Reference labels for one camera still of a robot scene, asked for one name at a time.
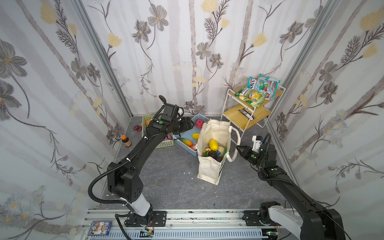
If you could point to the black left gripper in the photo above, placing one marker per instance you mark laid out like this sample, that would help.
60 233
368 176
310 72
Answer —
183 124

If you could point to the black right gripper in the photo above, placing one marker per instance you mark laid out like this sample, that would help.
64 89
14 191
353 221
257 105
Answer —
249 154

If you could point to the yellow mango toy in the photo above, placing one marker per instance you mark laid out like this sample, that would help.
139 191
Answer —
196 136
213 145

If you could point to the cream canvas tote bag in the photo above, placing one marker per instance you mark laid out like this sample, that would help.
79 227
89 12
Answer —
209 169

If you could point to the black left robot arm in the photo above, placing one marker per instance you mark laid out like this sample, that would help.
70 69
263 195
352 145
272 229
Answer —
123 178

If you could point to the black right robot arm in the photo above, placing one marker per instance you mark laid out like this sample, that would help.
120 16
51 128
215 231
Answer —
309 219

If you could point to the green yellow snack bag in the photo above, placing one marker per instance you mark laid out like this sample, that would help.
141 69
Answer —
252 97

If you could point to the green white snack bag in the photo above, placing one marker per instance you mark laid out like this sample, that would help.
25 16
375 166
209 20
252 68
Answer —
251 83

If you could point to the teal pink snack bag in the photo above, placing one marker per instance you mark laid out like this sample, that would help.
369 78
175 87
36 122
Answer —
267 86

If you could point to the blue plastic basket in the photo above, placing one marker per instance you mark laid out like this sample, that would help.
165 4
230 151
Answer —
188 135

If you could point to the green plastic basket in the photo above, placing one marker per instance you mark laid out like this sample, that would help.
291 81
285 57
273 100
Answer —
167 142

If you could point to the brown candy bar wrapper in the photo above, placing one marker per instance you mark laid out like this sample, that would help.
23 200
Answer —
247 114

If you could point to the brown glass bottle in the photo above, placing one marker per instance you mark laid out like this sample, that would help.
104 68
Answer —
126 141

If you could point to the blue card box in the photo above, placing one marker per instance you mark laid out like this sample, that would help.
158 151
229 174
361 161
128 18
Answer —
100 228

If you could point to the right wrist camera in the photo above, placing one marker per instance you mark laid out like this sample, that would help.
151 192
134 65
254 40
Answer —
261 144

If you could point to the red handled scissors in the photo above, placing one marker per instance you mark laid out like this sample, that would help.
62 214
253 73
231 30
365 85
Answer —
138 128

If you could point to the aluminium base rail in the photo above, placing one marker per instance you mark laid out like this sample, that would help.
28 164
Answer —
227 224

